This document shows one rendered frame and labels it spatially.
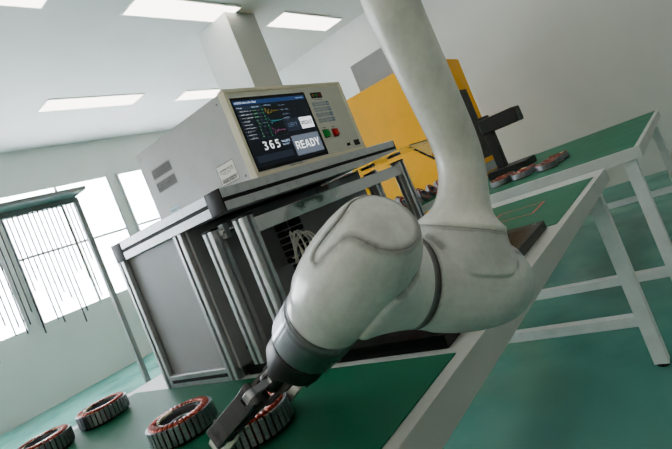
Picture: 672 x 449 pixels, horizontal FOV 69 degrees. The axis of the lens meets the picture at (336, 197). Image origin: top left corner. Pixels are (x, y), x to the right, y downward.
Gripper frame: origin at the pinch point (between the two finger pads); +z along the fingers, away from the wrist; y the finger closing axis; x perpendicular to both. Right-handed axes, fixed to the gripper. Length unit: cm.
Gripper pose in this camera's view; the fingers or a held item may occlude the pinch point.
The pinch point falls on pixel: (254, 418)
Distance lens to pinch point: 76.2
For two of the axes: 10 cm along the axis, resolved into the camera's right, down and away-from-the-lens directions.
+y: 6.3, -2.5, 7.3
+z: -4.0, 7.1, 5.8
